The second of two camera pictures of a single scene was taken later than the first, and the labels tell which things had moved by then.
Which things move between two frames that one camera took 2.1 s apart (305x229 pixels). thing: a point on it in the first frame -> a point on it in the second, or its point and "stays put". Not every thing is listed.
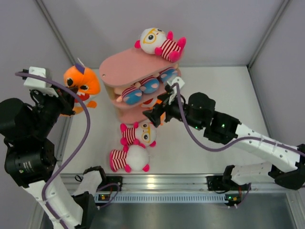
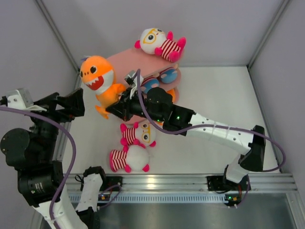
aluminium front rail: x=167 y=183 stays put
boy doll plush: x=149 y=85 stays put
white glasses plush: x=154 y=40 stays put
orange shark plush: x=85 y=82 -> x=98 y=75
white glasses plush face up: x=144 y=134 stays put
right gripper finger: x=154 y=115 -> x=121 y=109
